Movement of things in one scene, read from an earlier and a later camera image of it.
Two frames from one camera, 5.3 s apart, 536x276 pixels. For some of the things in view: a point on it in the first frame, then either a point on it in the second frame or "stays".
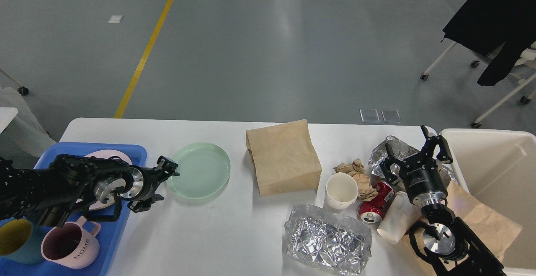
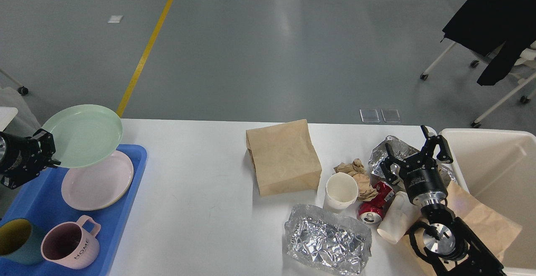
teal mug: x=19 y=241 stays
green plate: x=204 y=168 to x=84 y=135
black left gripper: x=151 y=178 to x=19 y=156
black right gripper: x=423 y=181 stays
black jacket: x=501 y=9 stays
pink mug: x=74 y=246 stays
